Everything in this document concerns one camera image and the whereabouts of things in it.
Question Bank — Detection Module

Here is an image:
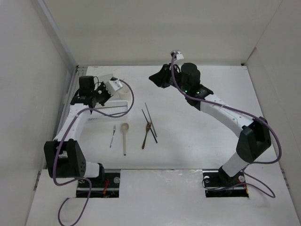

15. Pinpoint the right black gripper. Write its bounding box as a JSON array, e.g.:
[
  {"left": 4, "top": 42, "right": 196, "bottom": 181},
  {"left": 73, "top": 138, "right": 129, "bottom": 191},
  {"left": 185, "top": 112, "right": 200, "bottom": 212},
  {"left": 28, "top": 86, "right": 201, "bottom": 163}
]
[{"left": 148, "top": 63, "right": 189, "bottom": 94}]

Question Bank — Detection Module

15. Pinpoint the silver metal chopstick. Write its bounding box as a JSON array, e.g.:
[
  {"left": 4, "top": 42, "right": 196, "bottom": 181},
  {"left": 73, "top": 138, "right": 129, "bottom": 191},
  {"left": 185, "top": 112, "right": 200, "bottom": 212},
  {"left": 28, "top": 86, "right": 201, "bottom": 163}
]
[{"left": 145, "top": 102, "right": 157, "bottom": 138}]

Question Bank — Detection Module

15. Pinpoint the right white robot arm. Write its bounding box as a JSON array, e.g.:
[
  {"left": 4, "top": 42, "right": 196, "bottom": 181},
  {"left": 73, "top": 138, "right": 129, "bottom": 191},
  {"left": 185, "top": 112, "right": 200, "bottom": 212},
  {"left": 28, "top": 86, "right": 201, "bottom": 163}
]
[{"left": 149, "top": 63, "right": 271, "bottom": 187}]

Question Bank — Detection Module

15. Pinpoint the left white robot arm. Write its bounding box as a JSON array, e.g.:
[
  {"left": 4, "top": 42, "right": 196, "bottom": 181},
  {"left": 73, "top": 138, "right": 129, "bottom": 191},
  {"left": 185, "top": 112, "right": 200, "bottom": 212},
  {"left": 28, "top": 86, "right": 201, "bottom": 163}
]
[{"left": 44, "top": 76, "right": 120, "bottom": 187}]

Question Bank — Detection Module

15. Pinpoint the white perforated basket tray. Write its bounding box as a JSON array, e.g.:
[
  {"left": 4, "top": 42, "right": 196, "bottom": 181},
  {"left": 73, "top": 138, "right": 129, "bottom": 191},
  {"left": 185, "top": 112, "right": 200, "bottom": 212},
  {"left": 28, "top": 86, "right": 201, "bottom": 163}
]
[{"left": 88, "top": 100, "right": 129, "bottom": 121}]

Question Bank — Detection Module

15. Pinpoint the white rectangular box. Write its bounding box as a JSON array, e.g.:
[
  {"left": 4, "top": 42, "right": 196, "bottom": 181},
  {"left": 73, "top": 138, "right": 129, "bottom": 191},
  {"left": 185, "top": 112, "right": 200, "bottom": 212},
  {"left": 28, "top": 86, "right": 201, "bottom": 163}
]
[{"left": 98, "top": 73, "right": 114, "bottom": 82}]

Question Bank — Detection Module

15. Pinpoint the white round cup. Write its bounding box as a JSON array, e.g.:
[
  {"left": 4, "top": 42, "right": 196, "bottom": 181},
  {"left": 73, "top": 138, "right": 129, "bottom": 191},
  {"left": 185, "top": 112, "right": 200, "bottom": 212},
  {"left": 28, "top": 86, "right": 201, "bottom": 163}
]
[{"left": 117, "top": 84, "right": 132, "bottom": 101}]

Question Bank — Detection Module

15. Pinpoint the small silver fork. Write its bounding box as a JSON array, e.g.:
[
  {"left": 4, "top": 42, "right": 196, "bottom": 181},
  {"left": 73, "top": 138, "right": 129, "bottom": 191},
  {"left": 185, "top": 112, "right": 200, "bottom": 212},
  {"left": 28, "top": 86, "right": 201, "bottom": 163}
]
[{"left": 110, "top": 125, "right": 116, "bottom": 148}]

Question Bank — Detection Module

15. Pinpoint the beige wooden spoon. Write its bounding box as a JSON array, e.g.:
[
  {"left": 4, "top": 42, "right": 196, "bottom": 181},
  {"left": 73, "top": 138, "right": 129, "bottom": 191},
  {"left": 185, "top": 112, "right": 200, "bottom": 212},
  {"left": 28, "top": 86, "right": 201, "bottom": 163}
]
[{"left": 121, "top": 123, "right": 129, "bottom": 156}]

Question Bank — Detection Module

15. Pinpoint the black chopstick under fork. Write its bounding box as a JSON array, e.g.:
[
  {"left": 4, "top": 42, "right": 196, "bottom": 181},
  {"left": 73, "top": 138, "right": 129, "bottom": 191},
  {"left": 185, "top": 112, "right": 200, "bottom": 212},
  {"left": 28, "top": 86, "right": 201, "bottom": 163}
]
[{"left": 142, "top": 110, "right": 158, "bottom": 144}]

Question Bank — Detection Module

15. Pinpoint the brown wooden fork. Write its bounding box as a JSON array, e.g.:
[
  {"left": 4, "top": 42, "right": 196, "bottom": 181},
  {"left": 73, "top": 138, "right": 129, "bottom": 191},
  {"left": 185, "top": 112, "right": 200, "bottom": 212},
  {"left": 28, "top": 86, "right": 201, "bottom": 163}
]
[{"left": 142, "top": 122, "right": 151, "bottom": 149}]

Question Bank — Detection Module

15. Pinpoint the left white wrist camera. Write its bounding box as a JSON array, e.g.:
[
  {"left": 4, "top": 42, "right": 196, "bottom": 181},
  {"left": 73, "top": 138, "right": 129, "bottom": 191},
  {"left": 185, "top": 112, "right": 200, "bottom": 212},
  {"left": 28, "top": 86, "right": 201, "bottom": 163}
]
[{"left": 104, "top": 77, "right": 123, "bottom": 96}]

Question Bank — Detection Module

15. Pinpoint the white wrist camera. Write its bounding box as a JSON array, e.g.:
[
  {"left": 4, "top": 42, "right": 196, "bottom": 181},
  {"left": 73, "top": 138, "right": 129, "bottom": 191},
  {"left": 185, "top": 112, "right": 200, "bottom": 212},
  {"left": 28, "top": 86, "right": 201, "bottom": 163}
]
[
  {"left": 170, "top": 50, "right": 184, "bottom": 61},
  {"left": 104, "top": 77, "right": 123, "bottom": 96}
]

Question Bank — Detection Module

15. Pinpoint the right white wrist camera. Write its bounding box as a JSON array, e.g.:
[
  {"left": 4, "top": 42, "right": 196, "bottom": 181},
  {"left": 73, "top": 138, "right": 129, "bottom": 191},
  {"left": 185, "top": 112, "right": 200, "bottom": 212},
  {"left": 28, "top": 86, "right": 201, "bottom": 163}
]
[{"left": 170, "top": 50, "right": 184, "bottom": 61}]

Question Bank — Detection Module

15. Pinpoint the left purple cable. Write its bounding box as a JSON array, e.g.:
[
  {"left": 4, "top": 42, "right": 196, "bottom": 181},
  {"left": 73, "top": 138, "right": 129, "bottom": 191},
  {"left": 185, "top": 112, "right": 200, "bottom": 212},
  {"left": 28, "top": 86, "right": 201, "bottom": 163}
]
[{"left": 52, "top": 79, "right": 135, "bottom": 223}]

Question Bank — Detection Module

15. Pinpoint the purple cable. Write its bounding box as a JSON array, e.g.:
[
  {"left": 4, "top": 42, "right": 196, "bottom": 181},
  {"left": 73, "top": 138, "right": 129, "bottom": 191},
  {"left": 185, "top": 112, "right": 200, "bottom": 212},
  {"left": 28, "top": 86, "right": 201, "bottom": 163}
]
[
  {"left": 170, "top": 53, "right": 282, "bottom": 199},
  {"left": 52, "top": 79, "right": 135, "bottom": 223}
]

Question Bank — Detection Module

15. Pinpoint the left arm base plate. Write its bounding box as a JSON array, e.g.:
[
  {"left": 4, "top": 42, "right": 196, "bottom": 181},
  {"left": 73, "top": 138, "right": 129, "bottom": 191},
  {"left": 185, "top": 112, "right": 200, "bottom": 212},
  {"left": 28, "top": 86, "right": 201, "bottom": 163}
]
[{"left": 76, "top": 169, "right": 121, "bottom": 198}]

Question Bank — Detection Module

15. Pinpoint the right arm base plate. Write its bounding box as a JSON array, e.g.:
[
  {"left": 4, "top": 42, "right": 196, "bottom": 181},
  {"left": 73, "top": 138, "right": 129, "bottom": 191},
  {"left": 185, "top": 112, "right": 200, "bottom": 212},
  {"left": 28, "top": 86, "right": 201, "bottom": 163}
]
[{"left": 202, "top": 169, "right": 249, "bottom": 198}]

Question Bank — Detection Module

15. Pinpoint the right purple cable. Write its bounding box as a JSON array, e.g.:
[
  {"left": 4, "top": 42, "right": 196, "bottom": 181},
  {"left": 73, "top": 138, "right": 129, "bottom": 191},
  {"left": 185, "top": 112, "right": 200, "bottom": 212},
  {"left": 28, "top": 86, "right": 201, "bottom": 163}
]
[{"left": 170, "top": 53, "right": 282, "bottom": 199}]

